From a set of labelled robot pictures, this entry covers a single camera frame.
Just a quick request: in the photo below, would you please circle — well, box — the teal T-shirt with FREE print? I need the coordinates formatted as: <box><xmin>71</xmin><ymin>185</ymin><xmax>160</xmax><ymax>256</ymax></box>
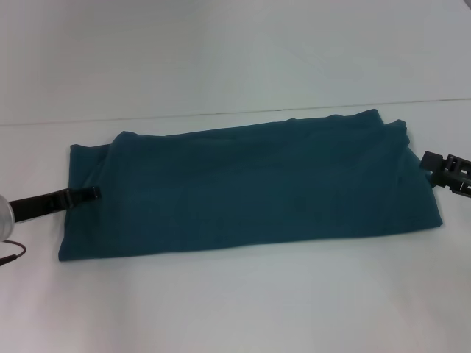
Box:
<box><xmin>57</xmin><ymin>108</ymin><xmax>442</xmax><ymax>263</ymax></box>

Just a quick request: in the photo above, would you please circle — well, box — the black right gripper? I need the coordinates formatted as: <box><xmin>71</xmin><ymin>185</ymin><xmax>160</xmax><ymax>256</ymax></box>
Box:
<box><xmin>420</xmin><ymin>150</ymin><xmax>471</xmax><ymax>199</ymax></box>

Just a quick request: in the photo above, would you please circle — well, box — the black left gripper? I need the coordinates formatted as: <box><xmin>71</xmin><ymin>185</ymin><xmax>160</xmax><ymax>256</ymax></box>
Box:
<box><xmin>9</xmin><ymin>185</ymin><xmax>102</xmax><ymax>224</ymax></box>

